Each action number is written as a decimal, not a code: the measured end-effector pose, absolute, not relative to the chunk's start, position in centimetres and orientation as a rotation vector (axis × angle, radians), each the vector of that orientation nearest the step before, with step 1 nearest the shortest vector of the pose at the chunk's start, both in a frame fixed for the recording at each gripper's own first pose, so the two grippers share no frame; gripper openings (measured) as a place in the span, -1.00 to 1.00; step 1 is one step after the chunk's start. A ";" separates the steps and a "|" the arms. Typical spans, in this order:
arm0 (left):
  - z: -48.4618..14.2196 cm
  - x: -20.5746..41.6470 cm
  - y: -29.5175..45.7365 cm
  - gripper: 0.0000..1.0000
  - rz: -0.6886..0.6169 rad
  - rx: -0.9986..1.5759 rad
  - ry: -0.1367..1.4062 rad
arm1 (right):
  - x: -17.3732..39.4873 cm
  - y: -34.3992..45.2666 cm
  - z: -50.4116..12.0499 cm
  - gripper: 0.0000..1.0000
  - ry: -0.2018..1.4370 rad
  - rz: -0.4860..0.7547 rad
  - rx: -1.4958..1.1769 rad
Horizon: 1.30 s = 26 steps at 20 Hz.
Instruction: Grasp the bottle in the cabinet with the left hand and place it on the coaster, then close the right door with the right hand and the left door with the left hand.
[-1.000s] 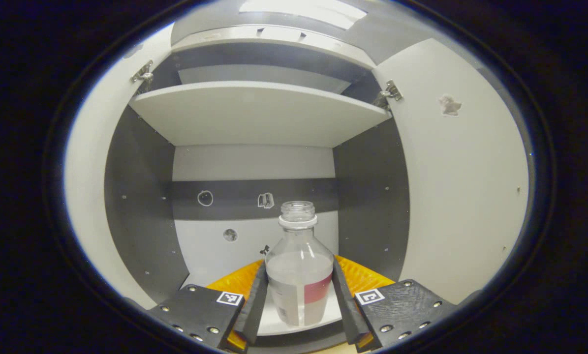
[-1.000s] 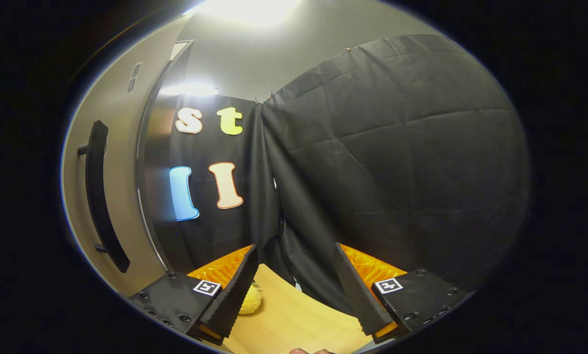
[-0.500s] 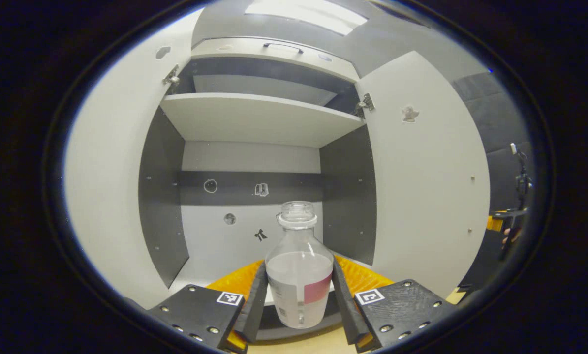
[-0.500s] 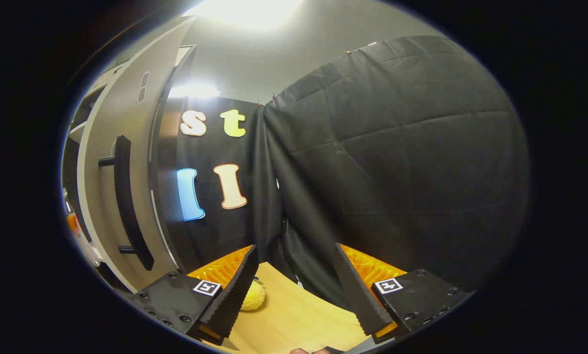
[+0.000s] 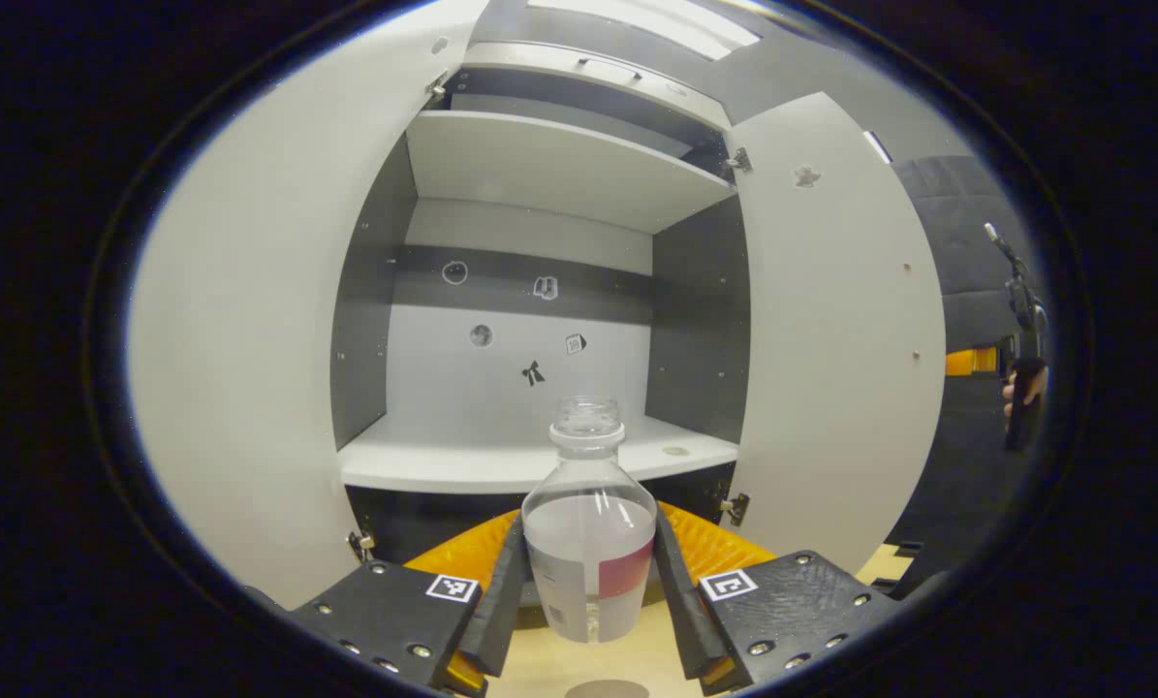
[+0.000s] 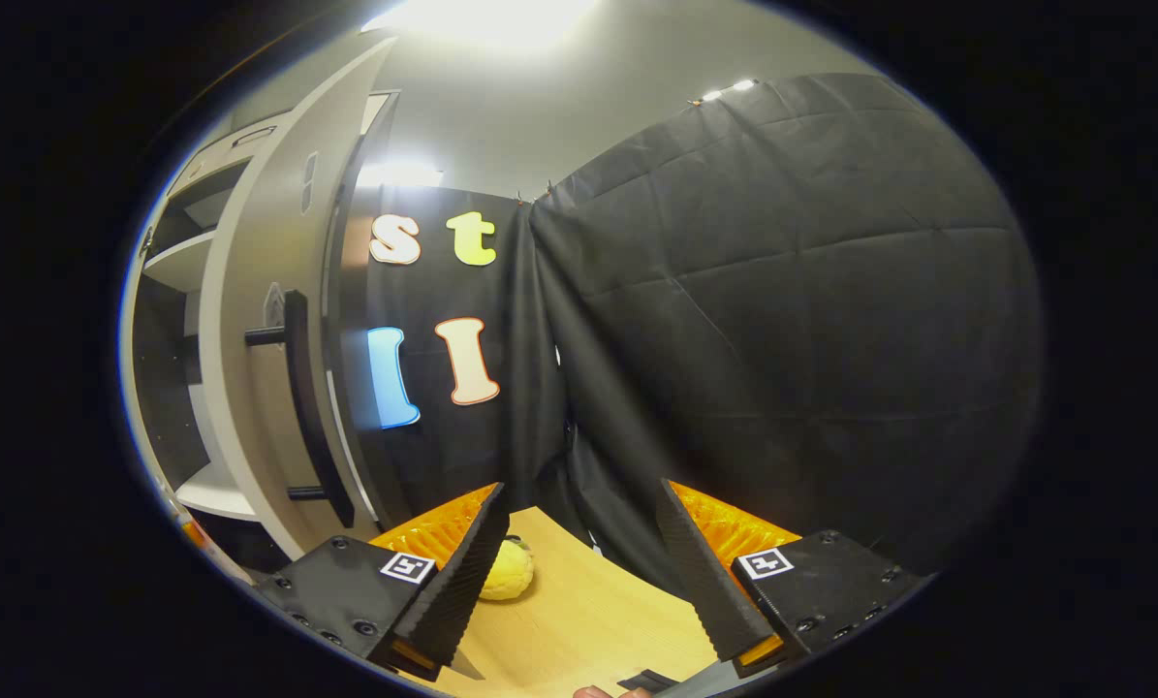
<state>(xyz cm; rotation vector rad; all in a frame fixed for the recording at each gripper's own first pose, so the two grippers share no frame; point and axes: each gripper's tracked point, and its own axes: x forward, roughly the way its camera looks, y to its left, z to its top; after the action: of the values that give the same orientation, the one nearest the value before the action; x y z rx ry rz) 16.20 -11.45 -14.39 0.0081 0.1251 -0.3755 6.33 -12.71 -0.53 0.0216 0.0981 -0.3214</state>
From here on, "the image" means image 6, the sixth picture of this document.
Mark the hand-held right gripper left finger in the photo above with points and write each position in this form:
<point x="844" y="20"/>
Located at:
<point x="462" y="582"/>

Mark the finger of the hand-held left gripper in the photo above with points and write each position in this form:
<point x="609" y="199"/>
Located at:
<point x="194" y="534"/>

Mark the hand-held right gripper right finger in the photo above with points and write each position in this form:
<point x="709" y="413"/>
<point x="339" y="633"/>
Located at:
<point x="704" y="582"/>

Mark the white and grey cabinet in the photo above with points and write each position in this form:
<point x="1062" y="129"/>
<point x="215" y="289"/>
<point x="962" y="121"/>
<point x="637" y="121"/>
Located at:
<point x="162" y="388"/>

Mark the white cabinet door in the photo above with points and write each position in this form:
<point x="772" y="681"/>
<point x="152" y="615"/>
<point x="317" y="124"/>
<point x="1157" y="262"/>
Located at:
<point x="249" y="242"/>

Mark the white cabinet shelf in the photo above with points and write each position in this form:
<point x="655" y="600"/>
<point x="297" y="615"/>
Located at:
<point x="183" y="260"/>
<point x="215" y="496"/>

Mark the yellow plush toy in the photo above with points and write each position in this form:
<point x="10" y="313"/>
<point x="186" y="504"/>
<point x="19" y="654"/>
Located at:
<point x="511" y="577"/>

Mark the black backdrop cloth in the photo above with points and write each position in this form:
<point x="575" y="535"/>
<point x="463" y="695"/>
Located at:
<point x="782" y="339"/>

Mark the ceiling light panel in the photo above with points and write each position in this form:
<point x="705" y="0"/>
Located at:
<point x="729" y="90"/>
<point x="491" y="19"/>
<point x="399" y="174"/>

